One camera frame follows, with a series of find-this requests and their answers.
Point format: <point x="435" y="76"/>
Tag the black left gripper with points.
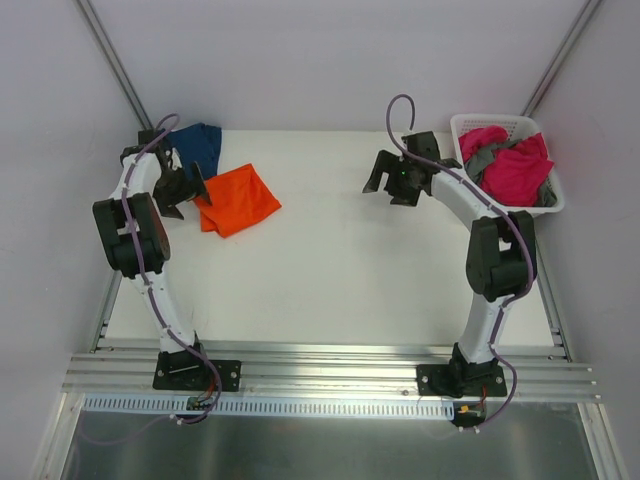
<point x="179" y="190"/>

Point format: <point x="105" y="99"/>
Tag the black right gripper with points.
<point x="393" y="178"/>

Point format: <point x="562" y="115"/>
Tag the orange t shirt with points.
<point x="239" y="199"/>

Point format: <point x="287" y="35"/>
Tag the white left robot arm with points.
<point x="136" y="245"/>

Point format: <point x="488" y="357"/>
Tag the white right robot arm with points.
<point x="500" y="266"/>

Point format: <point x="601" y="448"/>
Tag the blue folded t shirt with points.
<point x="199" y="144"/>

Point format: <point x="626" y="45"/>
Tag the grey t shirt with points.
<point x="480" y="170"/>

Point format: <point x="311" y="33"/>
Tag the pink t shirt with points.
<point x="515" y="170"/>

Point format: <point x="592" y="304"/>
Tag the white plastic basket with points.
<point x="507" y="158"/>

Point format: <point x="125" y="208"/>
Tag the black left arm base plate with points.
<point x="197" y="376"/>

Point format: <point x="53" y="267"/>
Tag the right corner aluminium post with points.
<point x="577" y="28"/>

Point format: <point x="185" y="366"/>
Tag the corner aluminium post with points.
<point x="101" y="37"/>
<point x="577" y="28"/>

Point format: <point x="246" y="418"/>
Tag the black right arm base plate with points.
<point x="461" y="380"/>

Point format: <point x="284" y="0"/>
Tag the left corner aluminium post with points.
<point x="101" y="37"/>

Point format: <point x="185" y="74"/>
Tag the white slotted cable duct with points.
<point x="272" y="406"/>

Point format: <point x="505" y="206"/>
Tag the aluminium front mounting rail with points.
<point x="330" y="371"/>

